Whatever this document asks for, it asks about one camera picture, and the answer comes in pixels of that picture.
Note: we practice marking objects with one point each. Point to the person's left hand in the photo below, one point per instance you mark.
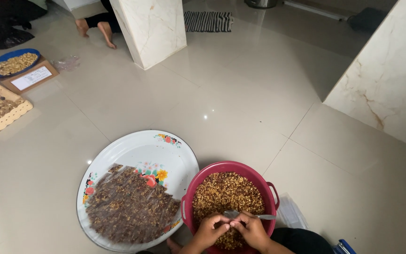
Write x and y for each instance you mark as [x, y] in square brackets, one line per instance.
[208, 232]

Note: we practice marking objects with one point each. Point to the person's right hand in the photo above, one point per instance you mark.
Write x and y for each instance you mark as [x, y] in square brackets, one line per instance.
[254, 232]

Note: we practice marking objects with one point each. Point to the person's right fingers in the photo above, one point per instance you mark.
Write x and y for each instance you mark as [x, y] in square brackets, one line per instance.
[242, 220]

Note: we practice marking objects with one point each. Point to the person's left fingers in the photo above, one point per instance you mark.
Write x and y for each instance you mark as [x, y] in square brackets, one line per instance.
[221, 223]

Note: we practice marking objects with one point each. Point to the metal spoon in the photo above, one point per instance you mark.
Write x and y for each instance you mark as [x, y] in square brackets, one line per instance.
[267, 217]

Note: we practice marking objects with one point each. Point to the brown nut snack mix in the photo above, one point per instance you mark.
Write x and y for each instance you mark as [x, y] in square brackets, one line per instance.
[224, 192]

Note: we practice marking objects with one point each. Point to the red plastic basin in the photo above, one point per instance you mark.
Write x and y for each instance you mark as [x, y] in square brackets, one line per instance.
[196, 190]

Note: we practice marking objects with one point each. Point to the stack of clear plastic bags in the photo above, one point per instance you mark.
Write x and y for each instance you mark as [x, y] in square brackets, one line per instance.
[291, 213]

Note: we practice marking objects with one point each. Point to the person's black trouser leg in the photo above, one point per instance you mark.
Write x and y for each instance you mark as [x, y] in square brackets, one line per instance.
[301, 241]

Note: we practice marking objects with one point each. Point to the pile of packed snack bags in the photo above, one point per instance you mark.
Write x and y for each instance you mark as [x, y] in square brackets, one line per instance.
[129, 208]

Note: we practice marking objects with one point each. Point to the blue stapler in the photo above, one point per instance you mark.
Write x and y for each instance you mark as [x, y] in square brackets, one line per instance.
[344, 247]

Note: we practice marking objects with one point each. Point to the white floral enamel tray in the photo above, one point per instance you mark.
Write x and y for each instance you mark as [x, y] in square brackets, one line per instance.
[136, 150]

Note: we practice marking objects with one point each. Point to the black white striped mat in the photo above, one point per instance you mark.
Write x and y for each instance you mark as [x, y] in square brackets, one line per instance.
[208, 21]

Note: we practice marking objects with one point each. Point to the white marble pillar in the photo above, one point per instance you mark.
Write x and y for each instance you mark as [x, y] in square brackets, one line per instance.
[150, 28]

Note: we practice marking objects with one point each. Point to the metal pot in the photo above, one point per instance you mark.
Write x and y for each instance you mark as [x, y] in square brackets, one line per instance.
[261, 3]

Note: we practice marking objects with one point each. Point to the white bar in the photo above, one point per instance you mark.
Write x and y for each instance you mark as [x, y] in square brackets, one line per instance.
[314, 10]

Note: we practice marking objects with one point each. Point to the crumpled clear plastic bag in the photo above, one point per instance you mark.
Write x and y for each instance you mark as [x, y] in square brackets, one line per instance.
[66, 63]

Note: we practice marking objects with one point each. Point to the dark bag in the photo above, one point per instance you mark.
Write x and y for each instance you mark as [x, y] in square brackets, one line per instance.
[367, 19]

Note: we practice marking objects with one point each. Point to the cream scalloped plastic tray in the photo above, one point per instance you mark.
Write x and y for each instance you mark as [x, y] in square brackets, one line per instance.
[7, 118]

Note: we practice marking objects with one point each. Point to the cardboard box with white label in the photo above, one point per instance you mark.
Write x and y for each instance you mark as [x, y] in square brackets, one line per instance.
[30, 78]

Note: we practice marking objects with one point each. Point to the yellow snack pieces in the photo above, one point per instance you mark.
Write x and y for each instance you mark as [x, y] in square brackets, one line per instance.
[16, 63]

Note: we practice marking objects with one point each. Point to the black plastic bag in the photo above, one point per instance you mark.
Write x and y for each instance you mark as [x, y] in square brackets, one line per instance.
[7, 38]

